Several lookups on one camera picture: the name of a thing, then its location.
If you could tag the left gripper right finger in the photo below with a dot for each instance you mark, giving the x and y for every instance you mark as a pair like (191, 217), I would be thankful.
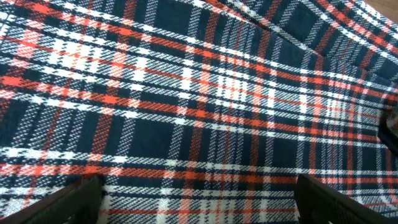
(319, 203)

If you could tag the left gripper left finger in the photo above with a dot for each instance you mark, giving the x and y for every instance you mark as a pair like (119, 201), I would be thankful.
(76, 203)

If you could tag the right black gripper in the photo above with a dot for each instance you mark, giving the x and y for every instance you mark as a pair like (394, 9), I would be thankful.
(387, 132)

